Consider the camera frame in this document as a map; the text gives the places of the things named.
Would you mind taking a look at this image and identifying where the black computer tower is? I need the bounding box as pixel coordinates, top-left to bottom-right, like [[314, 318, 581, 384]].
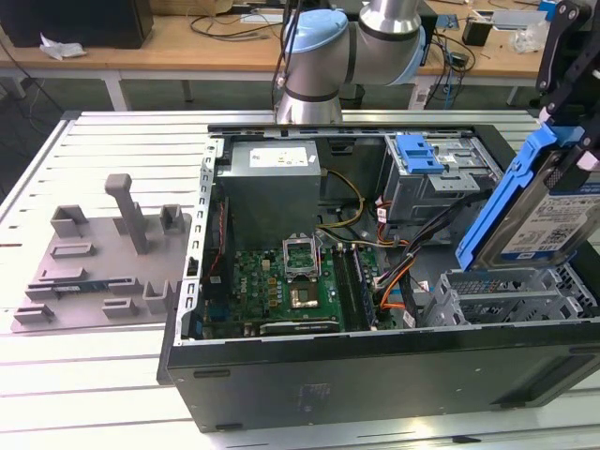
[[424, 13, 440, 67]]

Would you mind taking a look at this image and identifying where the crumpled white paper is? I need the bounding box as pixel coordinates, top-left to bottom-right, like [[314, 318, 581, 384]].
[[38, 32, 89, 62]]

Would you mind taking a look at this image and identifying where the large black box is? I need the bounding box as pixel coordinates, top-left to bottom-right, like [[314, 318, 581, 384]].
[[0, 0, 155, 51]]

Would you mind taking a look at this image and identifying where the green motherboard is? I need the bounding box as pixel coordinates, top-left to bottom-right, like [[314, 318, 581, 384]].
[[201, 246, 390, 337]]

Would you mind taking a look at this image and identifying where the silver disk bay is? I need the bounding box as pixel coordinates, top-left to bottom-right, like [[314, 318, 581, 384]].
[[419, 266, 587, 327]]

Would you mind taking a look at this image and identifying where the yellow power wire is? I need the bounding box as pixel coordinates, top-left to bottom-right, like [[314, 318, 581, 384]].
[[318, 169, 367, 231]]

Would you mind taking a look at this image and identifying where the black waste bin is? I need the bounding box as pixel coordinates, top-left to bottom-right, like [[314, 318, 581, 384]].
[[339, 83, 365, 110]]

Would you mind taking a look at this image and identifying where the orange wire bundle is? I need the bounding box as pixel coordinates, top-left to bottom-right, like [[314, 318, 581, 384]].
[[378, 274, 409, 311]]

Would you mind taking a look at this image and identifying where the dark RAM stick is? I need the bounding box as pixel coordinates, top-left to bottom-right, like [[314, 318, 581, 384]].
[[28, 279, 137, 294]]

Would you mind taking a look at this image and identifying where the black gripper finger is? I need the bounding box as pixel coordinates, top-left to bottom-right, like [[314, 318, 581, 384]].
[[576, 126, 600, 173], [535, 0, 600, 128]]

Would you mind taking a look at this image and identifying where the grey flat device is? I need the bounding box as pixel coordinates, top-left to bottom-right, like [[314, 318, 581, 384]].
[[491, 8, 548, 32]]

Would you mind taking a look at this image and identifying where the silver optical drive cage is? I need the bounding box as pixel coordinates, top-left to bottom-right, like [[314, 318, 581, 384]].
[[382, 133, 507, 226]]

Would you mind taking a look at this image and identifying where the black graphics card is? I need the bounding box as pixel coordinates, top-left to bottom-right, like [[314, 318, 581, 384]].
[[259, 319, 341, 335]]

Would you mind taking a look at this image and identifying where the grey parts rack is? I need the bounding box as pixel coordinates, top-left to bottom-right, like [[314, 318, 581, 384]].
[[9, 172, 194, 335]]

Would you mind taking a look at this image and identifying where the black wire bundle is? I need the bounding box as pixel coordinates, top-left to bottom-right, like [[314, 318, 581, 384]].
[[373, 187, 491, 292]]

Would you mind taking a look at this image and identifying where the black open PC case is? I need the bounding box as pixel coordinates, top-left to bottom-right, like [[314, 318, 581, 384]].
[[157, 122, 600, 435]]

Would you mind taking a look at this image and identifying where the black RAM slot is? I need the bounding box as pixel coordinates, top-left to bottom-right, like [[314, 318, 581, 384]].
[[343, 246, 368, 332], [331, 246, 355, 332], [337, 246, 361, 332]]

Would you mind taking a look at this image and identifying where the blue cardboard box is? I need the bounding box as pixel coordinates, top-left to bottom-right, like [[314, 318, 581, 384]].
[[537, 0, 563, 21]]

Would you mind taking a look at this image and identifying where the grey power supply unit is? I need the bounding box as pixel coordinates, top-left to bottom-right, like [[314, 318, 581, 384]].
[[214, 140, 323, 252]]

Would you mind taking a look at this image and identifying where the CPU socket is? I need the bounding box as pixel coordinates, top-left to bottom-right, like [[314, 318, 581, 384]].
[[286, 278, 324, 311]]

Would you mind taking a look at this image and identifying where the metal socket cover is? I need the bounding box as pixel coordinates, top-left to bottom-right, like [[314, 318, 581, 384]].
[[280, 232, 323, 280]]

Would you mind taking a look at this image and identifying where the blue RAM stick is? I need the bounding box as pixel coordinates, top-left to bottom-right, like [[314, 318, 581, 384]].
[[350, 245, 379, 330]]

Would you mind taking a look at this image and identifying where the wooden desk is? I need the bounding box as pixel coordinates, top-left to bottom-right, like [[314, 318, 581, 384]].
[[0, 0, 600, 113]]

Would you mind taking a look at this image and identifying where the clear plastic bag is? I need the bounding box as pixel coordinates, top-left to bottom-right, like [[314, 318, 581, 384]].
[[509, 21, 548, 53]]

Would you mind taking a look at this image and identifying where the blue plastic drive latch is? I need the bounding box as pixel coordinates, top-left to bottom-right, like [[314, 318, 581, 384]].
[[395, 134, 446, 175]]

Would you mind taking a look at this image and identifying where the hard disk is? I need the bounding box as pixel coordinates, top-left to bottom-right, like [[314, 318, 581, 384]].
[[455, 122, 600, 274]]

